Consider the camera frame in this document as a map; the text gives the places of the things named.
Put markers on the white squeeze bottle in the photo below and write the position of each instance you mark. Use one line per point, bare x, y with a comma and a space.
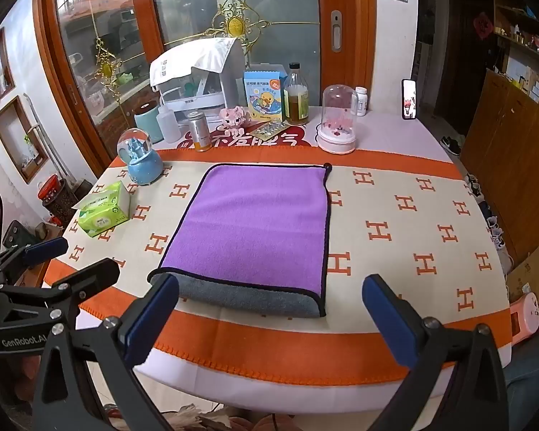
170, 125

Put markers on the wooden framed glass sliding door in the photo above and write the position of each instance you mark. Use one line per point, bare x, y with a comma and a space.
278, 9
94, 31

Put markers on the blue box with duck print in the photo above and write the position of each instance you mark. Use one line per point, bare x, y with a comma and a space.
265, 96

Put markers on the pink plastic device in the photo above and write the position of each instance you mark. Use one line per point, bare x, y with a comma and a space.
523, 318

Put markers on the dark wooden door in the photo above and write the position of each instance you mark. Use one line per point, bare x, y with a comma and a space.
462, 54

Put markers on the cardboard box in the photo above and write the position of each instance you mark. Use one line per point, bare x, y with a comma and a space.
532, 271

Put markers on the pink glass dome ornament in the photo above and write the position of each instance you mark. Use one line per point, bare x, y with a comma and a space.
337, 121

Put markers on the white cloth cover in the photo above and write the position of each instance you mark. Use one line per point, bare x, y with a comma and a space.
193, 60

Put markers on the orange and cream printed blanket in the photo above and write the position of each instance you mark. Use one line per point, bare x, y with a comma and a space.
408, 197

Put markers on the wooden cabinet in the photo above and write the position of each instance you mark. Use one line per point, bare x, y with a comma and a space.
507, 143

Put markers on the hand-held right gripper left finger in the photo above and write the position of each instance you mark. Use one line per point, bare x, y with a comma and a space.
149, 318

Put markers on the teal jar with dark lid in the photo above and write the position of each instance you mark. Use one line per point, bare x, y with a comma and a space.
147, 121

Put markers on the glass bottle with yellow liquid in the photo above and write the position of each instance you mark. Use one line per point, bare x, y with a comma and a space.
296, 101

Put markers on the green tissue pack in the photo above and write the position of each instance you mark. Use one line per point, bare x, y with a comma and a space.
103, 211

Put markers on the dark carved stand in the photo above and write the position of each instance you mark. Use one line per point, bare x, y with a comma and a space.
63, 208

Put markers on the purple and grey towel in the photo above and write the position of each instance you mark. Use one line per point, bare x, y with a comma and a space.
251, 224

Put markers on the white countertop appliance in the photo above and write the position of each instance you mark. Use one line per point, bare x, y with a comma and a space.
231, 85

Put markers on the red printed table mat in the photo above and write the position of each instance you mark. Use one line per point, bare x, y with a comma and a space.
247, 140

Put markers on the wall shelf with boxes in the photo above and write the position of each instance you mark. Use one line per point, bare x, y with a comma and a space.
521, 49

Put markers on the pink block toy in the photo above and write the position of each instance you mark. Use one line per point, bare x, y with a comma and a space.
234, 116

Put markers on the blue snow globe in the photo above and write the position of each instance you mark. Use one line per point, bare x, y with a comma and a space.
140, 161

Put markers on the red bucket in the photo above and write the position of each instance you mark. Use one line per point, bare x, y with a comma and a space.
50, 187

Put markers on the row of shoes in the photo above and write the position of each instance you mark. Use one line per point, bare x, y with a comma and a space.
487, 215

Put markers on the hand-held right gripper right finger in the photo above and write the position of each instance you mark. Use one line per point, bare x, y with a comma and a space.
388, 325

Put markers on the small metal can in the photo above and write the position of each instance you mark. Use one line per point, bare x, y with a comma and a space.
198, 130

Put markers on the white pill bottle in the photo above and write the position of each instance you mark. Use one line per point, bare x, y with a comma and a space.
361, 102

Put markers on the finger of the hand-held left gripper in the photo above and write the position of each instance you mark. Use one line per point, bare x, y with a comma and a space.
45, 249
94, 274

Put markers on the smartphone on stand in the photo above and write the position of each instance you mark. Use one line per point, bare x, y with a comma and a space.
409, 98

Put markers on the black sneakers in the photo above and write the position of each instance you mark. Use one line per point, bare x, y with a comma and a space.
451, 144

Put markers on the blister pill pack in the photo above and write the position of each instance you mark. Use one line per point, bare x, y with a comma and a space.
269, 131

